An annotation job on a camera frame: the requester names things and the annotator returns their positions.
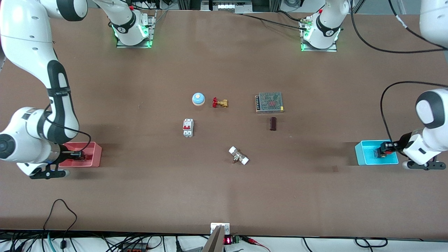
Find black coiled cable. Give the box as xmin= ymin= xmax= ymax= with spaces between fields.
xmin=354 ymin=237 xmax=388 ymax=248

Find black cable on table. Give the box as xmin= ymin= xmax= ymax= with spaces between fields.
xmin=234 ymin=10 xmax=309 ymax=31

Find black power strip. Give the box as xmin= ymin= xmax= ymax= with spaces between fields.
xmin=121 ymin=243 xmax=149 ymax=252

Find grey camera mount arm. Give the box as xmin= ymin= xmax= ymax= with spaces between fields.
xmin=202 ymin=223 xmax=231 ymax=252

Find thin black looped cable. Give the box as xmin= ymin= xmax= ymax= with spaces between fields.
xmin=43 ymin=198 xmax=78 ymax=252

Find blue plastic bin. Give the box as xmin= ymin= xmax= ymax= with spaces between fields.
xmin=355 ymin=140 xmax=399 ymax=166

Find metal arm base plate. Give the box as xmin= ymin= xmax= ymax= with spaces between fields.
xmin=300 ymin=39 xmax=338 ymax=53
xmin=116 ymin=10 xmax=156 ymax=49

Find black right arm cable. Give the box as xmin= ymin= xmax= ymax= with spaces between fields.
xmin=43 ymin=108 xmax=92 ymax=152

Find red clip lead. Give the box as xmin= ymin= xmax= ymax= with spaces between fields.
xmin=243 ymin=237 xmax=272 ymax=252

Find silver device behind table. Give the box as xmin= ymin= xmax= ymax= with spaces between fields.
xmin=201 ymin=0 xmax=253 ymax=12

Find pink plastic bin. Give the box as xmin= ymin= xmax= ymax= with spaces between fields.
xmin=58 ymin=142 xmax=102 ymax=168

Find metal mesh power supply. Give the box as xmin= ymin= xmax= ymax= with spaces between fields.
xmin=255 ymin=92 xmax=285 ymax=114

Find metal fitting white caps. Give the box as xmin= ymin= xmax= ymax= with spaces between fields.
xmin=229 ymin=146 xmax=250 ymax=166

